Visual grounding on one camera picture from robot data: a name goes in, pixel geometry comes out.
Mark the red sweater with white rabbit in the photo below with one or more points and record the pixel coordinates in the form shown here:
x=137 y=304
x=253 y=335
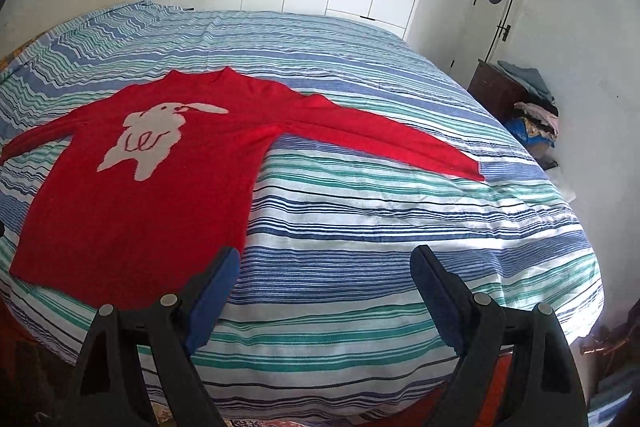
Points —
x=150 y=187

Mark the dark wooden nightstand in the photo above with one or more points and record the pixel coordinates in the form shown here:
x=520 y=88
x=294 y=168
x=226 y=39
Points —
x=492 y=89

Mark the striped blue green bed cover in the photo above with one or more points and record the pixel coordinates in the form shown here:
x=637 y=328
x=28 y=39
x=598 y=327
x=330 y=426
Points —
x=380 y=227

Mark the pile of clothes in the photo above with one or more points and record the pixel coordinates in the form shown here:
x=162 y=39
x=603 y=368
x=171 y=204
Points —
x=532 y=99

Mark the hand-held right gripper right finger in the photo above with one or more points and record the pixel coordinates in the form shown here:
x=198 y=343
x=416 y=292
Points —
x=440 y=294

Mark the white door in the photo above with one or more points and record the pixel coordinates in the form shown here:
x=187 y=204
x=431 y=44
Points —
x=492 y=14

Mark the blue bag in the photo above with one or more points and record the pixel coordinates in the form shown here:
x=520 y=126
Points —
x=530 y=134

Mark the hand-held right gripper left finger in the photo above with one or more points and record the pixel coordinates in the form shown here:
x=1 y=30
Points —
x=212 y=292

